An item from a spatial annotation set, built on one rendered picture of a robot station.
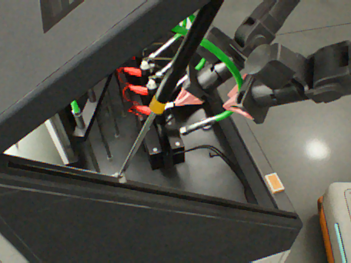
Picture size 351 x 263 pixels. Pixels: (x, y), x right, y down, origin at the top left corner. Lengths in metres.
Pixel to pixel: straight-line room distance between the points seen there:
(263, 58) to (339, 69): 0.12
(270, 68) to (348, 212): 1.28
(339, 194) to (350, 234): 0.20
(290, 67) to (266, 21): 0.24
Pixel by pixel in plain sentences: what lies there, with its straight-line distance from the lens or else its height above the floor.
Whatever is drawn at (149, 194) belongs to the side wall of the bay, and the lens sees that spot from 0.60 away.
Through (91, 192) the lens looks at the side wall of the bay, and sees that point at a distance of 0.54.
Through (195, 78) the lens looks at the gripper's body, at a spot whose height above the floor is 1.19.
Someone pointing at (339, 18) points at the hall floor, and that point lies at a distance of 3.38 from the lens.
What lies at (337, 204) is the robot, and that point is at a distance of 1.86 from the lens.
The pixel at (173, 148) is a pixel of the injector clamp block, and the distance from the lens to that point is 1.02.
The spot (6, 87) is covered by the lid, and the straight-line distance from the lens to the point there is 0.40.
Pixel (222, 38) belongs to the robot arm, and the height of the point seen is 1.29.
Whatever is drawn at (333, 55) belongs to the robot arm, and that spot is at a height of 1.41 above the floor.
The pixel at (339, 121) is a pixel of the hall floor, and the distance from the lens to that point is 2.53.
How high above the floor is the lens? 1.80
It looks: 52 degrees down
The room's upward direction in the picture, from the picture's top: 3 degrees counter-clockwise
